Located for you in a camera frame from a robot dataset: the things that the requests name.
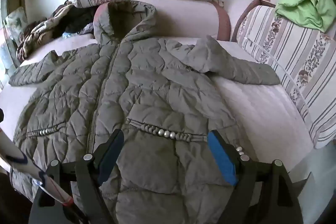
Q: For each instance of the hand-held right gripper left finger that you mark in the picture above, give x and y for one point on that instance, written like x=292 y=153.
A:
x=113 y=157

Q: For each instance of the striped floral sofa cushion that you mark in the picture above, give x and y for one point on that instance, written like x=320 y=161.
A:
x=288 y=56

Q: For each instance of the pink sofa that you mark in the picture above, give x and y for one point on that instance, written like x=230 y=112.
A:
x=262 y=108

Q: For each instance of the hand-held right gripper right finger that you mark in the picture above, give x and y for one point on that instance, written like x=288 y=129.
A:
x=220 y=158

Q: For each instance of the green cloth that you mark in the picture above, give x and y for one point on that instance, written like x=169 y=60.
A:
x=302 y=1

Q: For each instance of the brown patterned cloth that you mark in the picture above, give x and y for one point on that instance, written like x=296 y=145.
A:
x=39 y=32

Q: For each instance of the pale floral pillow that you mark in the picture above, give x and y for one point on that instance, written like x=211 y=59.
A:
x=15 y=22

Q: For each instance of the dark clothes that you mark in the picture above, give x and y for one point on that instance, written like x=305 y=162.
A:
x=76 y=16

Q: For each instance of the grey quilted hooded jacket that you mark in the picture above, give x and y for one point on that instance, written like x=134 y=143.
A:
x=157 y=82

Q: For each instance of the pink sofa back cushion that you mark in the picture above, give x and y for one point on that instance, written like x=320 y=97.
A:
x=183 y=16

